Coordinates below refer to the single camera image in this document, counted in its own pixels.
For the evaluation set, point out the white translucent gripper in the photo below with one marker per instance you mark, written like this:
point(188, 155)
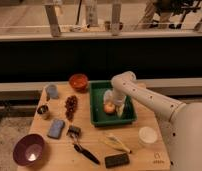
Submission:
point(119, 110)

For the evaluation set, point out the yellow apple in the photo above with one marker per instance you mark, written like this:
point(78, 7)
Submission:
point(109, 108)

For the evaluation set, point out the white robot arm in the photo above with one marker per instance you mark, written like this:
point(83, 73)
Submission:
point(186, 151)

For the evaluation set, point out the red bowl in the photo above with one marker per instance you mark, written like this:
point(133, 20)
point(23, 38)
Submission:
point(78, 82)

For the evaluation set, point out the purple bowl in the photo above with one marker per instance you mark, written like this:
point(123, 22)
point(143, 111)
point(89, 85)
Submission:
point(28, 150)

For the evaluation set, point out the grey crumpled cloth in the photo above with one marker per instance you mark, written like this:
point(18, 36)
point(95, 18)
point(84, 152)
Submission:
point(107, 97)

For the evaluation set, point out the green plastic tray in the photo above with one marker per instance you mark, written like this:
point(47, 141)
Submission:
point(98, 117)

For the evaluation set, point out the white round container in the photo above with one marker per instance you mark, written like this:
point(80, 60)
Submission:
point(147, 135)

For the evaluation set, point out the dark red grape bunch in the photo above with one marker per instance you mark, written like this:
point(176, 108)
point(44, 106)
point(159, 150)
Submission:
point(71, 106)

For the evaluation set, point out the black rectangular block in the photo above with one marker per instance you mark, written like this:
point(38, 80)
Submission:
point(117, 160)

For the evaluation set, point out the blue sponge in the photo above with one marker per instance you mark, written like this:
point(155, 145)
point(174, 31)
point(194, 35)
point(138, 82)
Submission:
point(56, 129)

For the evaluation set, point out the small metal cup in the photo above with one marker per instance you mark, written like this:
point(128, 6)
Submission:
point(43, 112)

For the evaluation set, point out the black handled brush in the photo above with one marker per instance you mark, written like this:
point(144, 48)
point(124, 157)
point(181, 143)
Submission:
point(74, 133)

